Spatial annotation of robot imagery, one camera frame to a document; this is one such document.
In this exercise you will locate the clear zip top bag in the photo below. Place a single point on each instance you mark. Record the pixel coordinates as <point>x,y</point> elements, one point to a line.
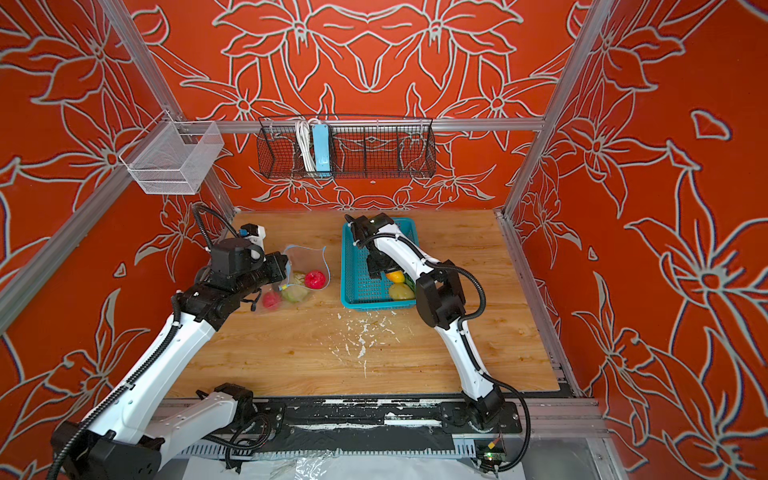
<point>301,260</point>

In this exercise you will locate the teal plastic perforated basket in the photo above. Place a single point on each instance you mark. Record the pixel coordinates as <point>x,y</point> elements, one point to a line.
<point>363,286</point>

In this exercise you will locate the clear plastic wall bin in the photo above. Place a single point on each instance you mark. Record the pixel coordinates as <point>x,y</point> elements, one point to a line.
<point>169,162</point>

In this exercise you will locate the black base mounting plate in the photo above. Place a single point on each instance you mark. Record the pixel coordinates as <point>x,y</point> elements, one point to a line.
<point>448,414</point>

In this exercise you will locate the light blue flat box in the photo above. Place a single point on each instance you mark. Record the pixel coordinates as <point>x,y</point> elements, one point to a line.
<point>321,144</point>

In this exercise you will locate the yellow green potato toy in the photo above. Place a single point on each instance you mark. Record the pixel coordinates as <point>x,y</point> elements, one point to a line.
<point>401,292</point>

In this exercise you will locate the aluminium frame rail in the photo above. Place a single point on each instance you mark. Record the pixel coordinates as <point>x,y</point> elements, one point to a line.
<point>440,125</point>

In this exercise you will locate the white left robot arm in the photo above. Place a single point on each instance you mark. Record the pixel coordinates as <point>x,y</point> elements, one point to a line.
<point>119,438</point>

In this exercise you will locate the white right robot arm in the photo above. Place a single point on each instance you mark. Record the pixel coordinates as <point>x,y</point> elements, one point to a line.
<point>447,298</point>

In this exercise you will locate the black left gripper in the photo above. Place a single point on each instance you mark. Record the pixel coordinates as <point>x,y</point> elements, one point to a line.
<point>277,261</point>

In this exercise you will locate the black wire wall basket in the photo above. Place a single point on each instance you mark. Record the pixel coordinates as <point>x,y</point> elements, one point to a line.
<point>355,152</point>

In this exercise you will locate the yellow orange pepper toy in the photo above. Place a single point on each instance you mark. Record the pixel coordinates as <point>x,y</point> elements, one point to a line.
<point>397,277</point>

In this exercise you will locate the red round fruit toy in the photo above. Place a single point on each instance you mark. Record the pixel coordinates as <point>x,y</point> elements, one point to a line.
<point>315,280</point>

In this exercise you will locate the green cabbage toy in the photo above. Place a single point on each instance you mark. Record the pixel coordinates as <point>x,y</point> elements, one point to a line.
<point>295,293</point>

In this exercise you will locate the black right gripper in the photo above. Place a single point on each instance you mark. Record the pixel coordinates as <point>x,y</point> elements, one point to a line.
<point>372,269</point>

